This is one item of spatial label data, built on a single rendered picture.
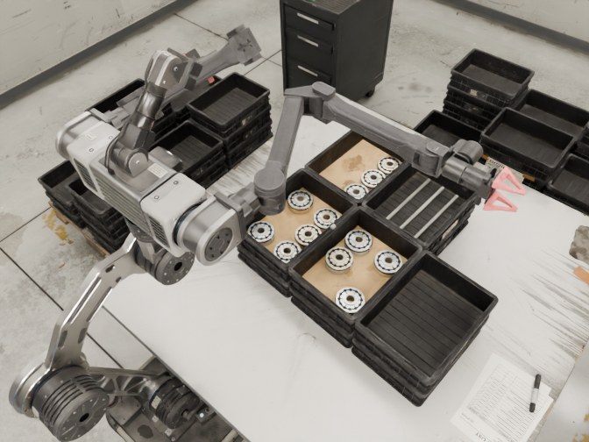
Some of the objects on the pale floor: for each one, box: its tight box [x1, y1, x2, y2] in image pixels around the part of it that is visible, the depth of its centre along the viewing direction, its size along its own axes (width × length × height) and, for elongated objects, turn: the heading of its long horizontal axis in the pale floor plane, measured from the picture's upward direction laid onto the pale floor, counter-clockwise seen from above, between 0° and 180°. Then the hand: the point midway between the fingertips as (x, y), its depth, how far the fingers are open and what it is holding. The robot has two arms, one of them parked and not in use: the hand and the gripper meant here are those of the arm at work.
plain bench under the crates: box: [102, 93, 589, 442], centre depth 233 cm, size 160×160×70 cm
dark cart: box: [280, 0, 394, 103], centre depth 345 cm, size 60×45×90 cm
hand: (518, 200), depth 127 cm, fingers open, 6 cm apart
